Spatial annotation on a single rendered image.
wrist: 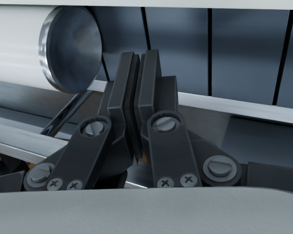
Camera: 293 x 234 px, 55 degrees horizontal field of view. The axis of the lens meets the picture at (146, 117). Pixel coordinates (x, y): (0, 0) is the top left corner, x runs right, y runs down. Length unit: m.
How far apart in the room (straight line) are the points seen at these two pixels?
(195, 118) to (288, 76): 0.13
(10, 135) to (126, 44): 0.09
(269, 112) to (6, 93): 0.35
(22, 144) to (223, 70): 0.12
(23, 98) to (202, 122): 0.25
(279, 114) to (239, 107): 0.02
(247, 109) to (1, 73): 0.15
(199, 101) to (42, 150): 0.10
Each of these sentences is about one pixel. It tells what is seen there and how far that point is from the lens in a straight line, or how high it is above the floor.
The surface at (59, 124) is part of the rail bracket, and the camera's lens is 0.28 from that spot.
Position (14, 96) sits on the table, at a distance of 0.43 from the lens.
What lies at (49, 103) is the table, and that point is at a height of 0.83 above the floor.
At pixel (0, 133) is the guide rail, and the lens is 0.19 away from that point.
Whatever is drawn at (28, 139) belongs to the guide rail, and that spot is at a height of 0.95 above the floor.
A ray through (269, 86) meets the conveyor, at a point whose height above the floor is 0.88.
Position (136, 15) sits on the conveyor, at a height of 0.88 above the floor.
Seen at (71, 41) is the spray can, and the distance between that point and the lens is 0.18.
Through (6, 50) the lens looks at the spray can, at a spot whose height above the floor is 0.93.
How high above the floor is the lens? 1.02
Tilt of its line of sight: 40 degrees down
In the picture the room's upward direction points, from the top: 148 degrees counter-clockwise
